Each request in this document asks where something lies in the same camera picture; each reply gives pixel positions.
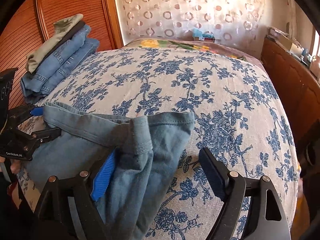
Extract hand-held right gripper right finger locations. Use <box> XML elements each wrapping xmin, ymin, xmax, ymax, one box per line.
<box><xmin>199</xmin><ymin>147</ymin><xmax>292</xmax><ymax>240</ymax></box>

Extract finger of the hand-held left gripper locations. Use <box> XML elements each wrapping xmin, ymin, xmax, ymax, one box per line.
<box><xmin>25</xmin><ymin>127</ymin><xmax>62</xmax><ymax>145</ymax></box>
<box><xmin>9</xmin><ymin>104</ymin><xmax>44</xmax><ymax>121</ymax></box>

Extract wooden cabinet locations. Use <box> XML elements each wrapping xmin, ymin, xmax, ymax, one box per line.
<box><xmin>260</xmin><ymin>36</ymin><xmax>320</xmax><ymax>141</ymax></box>

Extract folded olive pants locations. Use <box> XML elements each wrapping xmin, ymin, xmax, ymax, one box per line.
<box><xmin>26</xmin><ymin>14</ymin><xmax>84</xmax><ymax>73</ymax></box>

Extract folded blue jeans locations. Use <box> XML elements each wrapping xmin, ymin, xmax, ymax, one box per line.
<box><xmin>25</xmin><ymin>39</ymin><xmax>101</xmax><ymax>98</ymax></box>
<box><xmin>21</xmin><ymin>25</ymin><xmax>92</xmax><ymax>93</ymax></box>

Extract folded black garment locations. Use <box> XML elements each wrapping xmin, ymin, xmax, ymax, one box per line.
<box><xmin>27</xmin><ymin>21</ymin><xmax>87</xmax><ymax>78</ymax></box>

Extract black rounded object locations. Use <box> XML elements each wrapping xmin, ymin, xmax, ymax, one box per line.
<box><xmin>295</xmin><ymin>120</ymin><xmax>320</xmax><ymax>181</ymax></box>

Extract circle-patterned sheer curtain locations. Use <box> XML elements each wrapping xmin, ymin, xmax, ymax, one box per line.
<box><xmin>112</xmin><ymin>0</ymin><xmax>288</xmax><ymax>46</ymax></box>

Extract blue-grey pants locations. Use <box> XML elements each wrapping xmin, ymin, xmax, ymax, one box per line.
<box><xmin>26</xmin><ymin>102</ymin><xmax>196</xmax><ymax>240</ymax></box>

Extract blue floral bedsheet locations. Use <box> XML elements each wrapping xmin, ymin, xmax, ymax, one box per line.
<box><xmin>15</xmin><ymin>47</ymin><xmax>300</xmax><ymax>240</ymax></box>

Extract blue box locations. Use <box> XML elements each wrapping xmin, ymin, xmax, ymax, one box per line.
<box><xmin>192</xmin><ymin>29</ymin><xmax>216</xmax><ymax>42</ymax></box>

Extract person's left hand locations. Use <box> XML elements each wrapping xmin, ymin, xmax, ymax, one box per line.
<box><xmin>0</xmin><ymin>156</ymin><xmax>22</xmax><ymax>176</ymax></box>

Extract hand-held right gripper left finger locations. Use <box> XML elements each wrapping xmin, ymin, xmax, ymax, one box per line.
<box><xmin>34</xmin><ymin>150</ymin><xmax>118</xmax><ymax>240</ymax></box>

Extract clutter on cabinet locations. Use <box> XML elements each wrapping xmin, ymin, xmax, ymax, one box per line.
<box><xmin>266</xmin><ymin>26</ymin><xmax>320</xmax><ymax>76</ymax></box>

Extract colourful floral blanket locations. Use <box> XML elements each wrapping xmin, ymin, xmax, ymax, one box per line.
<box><xmin>124</xmin><ymin>39</ymin><xmax>263</xmax><ymax>67</ymax></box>

